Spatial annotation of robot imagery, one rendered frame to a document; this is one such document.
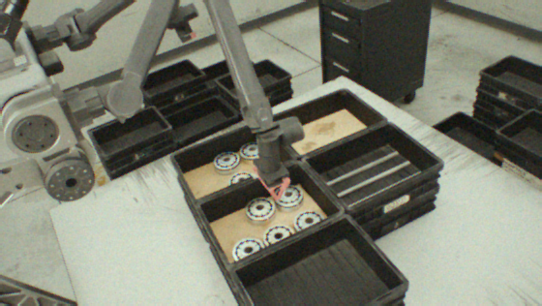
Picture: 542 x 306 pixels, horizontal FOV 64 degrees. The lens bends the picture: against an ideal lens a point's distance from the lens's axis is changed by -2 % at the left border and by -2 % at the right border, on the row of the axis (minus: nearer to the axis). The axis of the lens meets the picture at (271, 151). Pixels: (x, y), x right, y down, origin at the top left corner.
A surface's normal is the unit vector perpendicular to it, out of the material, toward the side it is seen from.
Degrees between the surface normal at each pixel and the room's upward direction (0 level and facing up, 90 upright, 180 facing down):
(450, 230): 0
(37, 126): 90
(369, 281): 0
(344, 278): 0
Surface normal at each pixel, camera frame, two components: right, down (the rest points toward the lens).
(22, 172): 0.54, 0.49
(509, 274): -0.11, -0.77
